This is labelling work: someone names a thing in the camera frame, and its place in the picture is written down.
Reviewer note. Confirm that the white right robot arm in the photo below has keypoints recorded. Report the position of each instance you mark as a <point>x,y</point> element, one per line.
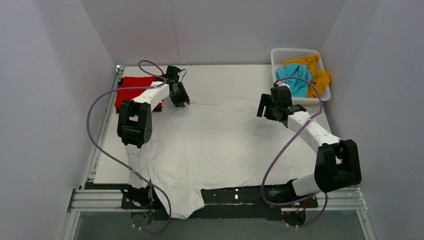
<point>337,163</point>

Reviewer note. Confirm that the mustard yellow crumpled t shirt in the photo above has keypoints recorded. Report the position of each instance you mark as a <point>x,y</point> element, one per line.
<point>312,91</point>

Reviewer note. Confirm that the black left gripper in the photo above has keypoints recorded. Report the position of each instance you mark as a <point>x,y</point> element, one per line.
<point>180,94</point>

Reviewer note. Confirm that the light blue crumpled t shirt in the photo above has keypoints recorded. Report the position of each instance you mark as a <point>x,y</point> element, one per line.
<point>290,74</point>

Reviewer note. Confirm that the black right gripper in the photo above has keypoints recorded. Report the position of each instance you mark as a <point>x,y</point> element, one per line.
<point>269,108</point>

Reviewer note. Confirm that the aluminium frame rail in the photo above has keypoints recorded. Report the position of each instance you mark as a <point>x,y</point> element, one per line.
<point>87,197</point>

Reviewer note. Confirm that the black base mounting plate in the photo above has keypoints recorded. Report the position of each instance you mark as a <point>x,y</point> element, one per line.
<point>222,203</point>

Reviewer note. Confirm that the white t shirt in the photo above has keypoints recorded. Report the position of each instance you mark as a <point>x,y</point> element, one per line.
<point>219,145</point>

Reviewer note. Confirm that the red folded t shirt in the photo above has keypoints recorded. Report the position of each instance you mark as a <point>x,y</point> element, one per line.
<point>130,82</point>

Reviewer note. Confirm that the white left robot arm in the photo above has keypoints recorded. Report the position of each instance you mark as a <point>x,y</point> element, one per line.
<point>135,121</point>

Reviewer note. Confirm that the white plastic basket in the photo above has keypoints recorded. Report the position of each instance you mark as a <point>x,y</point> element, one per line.
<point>280,57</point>

